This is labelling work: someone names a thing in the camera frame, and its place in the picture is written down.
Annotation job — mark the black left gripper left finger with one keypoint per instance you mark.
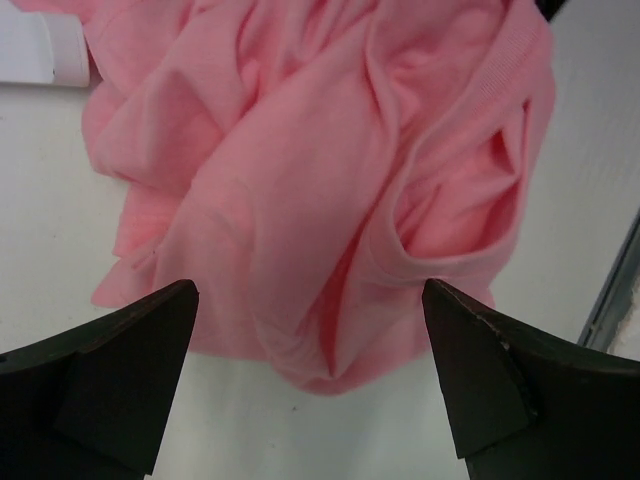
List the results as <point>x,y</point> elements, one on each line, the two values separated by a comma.
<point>93,402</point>

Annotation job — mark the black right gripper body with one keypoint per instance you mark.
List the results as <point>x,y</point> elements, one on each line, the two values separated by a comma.
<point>550,8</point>

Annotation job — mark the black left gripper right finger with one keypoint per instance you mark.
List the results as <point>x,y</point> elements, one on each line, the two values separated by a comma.
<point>524,404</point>

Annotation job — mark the pink t shirt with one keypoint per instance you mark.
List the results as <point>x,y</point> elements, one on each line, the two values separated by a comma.
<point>310,164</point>

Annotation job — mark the white clothes rack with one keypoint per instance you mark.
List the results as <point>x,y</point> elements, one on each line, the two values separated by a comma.
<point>43,49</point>

